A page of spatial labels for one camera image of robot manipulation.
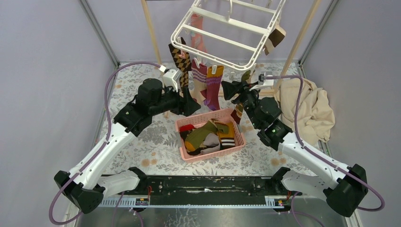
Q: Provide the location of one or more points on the grey sock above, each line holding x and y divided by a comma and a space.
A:
210, 144

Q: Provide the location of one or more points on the beige crumpled cloth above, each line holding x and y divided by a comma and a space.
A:
315, 117

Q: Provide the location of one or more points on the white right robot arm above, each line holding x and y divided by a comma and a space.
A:
334, 182

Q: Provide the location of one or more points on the pink sock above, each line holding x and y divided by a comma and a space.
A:
196, 38

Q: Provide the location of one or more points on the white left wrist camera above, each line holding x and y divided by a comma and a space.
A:
170, 77

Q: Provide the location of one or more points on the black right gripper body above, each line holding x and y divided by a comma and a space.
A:
248, 99

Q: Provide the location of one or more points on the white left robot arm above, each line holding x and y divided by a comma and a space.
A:
84, 185

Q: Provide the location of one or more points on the cream maroon striped sock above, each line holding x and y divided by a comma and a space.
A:
199, 74

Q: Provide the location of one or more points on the white plastic clip hanger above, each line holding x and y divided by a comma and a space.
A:
220, 49

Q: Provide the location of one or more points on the wooden drying rack frame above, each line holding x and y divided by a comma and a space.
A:
266, 90

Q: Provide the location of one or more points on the pink plastic basket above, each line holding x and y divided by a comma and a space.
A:
223, 115

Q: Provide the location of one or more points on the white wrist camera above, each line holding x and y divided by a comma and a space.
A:
170, 77
265, 80

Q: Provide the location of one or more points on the floral patterned mat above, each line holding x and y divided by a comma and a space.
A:
156, 150

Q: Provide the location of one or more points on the purple maroon striped sock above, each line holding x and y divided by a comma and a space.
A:
213, 81

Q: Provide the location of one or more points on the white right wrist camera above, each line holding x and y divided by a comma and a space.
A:
265, 80

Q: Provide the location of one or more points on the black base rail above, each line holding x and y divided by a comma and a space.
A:
212, 191

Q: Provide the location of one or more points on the olive green striped sock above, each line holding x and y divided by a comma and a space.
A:
211, 126

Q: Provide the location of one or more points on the red patterned sock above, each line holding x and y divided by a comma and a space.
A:
187, 127

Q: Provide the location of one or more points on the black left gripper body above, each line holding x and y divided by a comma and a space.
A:
172, 102

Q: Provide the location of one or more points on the mustard yellow striped sock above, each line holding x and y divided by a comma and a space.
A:
226, 135

